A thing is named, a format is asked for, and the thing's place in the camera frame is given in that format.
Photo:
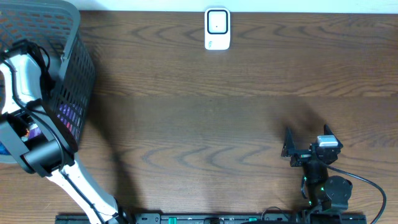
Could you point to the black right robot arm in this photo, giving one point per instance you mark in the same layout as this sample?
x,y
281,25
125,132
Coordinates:
x,y
327,195

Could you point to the grey plastic mesh basket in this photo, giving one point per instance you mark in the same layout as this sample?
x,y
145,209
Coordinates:
x,y
53,25

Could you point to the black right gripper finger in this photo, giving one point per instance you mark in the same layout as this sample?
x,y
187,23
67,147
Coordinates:
x,y
327,130
289,146

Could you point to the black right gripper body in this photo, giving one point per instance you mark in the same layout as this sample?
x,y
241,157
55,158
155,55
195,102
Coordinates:
x,y
301,156

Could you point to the blue snack wrapper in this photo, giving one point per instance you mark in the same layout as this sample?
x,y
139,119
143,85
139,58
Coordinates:
x,y
3,150

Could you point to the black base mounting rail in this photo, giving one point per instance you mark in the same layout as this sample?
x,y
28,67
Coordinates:
x,y
156,218

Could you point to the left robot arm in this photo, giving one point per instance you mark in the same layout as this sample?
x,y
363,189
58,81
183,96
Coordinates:
x,y
39,140

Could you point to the white barcode scanner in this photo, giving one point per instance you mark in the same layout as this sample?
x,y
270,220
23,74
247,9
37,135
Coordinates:
x,y
217,28

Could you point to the purple noodle packet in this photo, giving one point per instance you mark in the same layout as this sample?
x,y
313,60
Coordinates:
x,y
69,115

